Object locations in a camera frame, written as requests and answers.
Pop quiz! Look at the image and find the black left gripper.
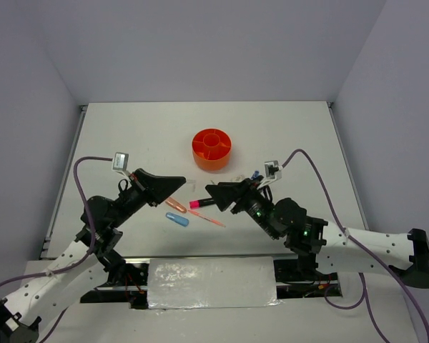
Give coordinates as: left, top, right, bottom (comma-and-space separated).
110, 168, 187, 227

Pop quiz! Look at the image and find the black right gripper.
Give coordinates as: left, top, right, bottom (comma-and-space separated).
204, 174, 280, 239

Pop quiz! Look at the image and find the clear pen cap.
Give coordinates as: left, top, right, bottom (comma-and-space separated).
187, 179, 197, 191

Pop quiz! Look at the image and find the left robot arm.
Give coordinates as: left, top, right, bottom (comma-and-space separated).
0, 169, 186, 342

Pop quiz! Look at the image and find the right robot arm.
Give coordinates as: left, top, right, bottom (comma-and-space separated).
205, 179, 429, 289

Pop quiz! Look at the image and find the orange capsule eraser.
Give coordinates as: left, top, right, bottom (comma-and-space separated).
165, 197, 187, 213

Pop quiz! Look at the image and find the small white eraser block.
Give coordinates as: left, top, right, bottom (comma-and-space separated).
231, 174, 245, 182

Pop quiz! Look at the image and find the thin orange pen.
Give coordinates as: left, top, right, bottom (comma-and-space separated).
187, 209, 226, 227

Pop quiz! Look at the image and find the pink highlighter with black cap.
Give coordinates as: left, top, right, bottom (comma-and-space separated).
189, 198, 215, 209

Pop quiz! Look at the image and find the blue capsule eraser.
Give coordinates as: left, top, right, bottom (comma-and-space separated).
165, 212, 189, 227

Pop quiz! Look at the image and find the blue cap glue bottle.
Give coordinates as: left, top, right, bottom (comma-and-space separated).
251, 170, 260, 179

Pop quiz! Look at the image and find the orange round compartment organizer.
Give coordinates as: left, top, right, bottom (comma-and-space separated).
192, 129, 232, 172

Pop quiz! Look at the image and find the silver foil covered panel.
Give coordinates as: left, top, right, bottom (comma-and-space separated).
147, 257, 280, 309

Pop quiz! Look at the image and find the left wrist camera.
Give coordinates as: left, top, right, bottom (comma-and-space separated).
112, 152, 129, 173

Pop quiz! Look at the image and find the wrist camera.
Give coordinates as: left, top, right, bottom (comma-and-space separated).
264, 160, 283, 181
112, 152, 129, 173

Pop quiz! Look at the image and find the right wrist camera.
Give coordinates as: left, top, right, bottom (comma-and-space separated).
264, 160, 283, 181

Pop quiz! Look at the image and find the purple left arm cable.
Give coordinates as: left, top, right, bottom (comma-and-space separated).
0, 156, 115, 343

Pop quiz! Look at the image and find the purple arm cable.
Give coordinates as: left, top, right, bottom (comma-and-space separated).
278, 149, 429, 343
0, 156, 115, 343

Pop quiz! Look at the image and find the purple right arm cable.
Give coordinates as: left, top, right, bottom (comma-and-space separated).
278, 149, 429, 343

